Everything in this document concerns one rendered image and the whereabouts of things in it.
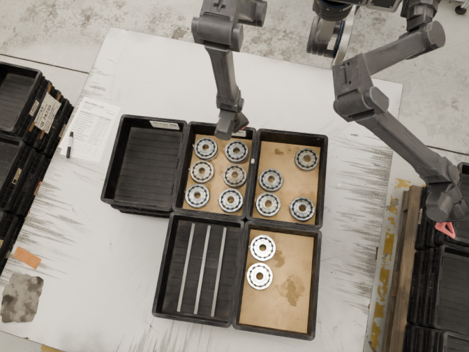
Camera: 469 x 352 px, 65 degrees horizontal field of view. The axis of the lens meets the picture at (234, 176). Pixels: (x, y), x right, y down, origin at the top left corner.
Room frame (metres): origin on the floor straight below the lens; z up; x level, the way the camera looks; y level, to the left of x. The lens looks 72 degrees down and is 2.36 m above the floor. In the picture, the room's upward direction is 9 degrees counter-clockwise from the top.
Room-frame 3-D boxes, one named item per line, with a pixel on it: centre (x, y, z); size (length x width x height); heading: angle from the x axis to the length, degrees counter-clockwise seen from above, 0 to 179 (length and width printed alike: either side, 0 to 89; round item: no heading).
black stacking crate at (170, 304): (0.13, 0.19, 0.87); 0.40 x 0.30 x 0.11; 163
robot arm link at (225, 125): (0.56, -0.01, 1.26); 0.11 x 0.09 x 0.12; 156
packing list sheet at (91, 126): (0.91, 0.68, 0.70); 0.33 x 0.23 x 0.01; 156
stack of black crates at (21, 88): (1.27, 1.21, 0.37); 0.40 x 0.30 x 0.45; 156
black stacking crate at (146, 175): (0.60, 0.36, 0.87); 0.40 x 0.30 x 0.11; 163
